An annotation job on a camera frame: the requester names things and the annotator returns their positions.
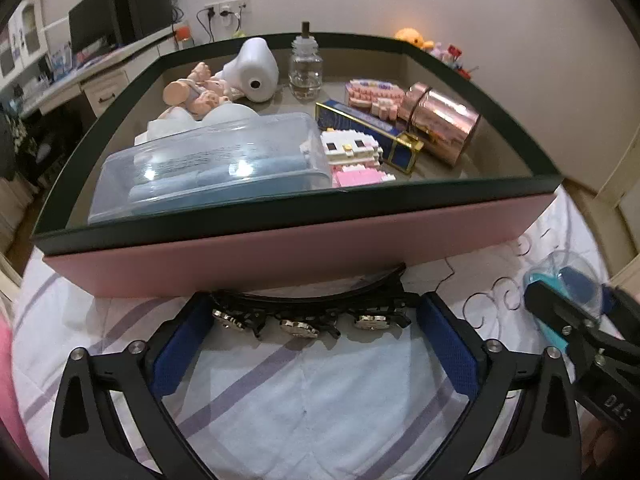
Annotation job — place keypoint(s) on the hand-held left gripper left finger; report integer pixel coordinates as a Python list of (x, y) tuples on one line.
[(177, 355)]

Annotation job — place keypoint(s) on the white glass-door cabinet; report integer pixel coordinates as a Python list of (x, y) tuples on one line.
[(25, 25)]

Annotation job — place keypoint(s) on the orange octopus plush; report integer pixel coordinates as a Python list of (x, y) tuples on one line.
[(412, 35)]

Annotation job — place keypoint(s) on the pink quilt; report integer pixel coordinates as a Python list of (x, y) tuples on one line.
[(12, 385)]

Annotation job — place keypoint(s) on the black office chair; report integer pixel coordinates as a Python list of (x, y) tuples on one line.
[(45, 155)]

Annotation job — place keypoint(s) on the black jewelled hair clip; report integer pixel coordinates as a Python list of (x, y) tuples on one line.
[(295, 327)]

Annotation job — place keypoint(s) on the clear teal plastic container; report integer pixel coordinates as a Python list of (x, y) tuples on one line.
[(575, 280)]

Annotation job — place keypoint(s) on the white shell-shaped object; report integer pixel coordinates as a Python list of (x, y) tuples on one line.
[(170, 122)]

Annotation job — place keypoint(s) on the small blue gold chest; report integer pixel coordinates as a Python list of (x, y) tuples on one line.
[(407, 152)]

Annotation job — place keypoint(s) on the white striped bed sheet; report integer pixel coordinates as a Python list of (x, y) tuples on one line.
[(310, 400)]

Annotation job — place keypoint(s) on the dark patterned jacket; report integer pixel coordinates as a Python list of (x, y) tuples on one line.
[(7, 145)]

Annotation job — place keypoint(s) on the white desk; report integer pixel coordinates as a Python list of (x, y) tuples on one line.
[(107, 87)]

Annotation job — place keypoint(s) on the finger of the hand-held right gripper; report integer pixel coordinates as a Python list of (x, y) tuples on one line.
[(555, 305), (620, 302)]

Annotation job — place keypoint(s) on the clear plastic case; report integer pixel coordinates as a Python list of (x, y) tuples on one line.
[(215, 160)]

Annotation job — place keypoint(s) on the orange lid bottle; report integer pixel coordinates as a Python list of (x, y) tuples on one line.
[(183, 35)]

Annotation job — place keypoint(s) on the purple plush toy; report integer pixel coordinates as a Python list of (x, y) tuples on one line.
[(440, 51)]

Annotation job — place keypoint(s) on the cat building block figure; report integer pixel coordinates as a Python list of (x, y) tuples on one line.
[(350, 147)]

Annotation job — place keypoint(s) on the black computer tower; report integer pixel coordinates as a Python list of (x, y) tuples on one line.
[(142, 2)]

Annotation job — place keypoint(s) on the long blue gold box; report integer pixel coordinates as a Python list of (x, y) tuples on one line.
[(355, 117)]

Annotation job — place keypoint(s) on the person's right hand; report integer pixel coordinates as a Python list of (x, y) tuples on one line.
[(602, 445)]

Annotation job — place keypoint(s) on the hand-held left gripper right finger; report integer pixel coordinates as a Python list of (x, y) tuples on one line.
[(450, 350)]

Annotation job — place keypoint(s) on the pink box with dark rim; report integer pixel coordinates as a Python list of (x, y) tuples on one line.
[(300, 255)]

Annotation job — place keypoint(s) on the black monitor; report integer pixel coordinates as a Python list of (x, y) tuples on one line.
[(92, 22)]

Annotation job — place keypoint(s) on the rose gold metal canister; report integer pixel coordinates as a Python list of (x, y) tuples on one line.
[(440, 120)]

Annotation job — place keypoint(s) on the white wall outlet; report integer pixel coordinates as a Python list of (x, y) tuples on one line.
[(227, 8)]

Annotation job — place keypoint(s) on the peach doll figure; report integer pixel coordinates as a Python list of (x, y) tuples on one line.
[(200, 95)]

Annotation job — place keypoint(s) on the clear glass bottle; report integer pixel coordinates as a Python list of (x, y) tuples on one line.
[(305, 67)]

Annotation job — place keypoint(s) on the pink building block figure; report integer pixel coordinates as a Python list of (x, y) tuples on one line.
[(372, 92)]

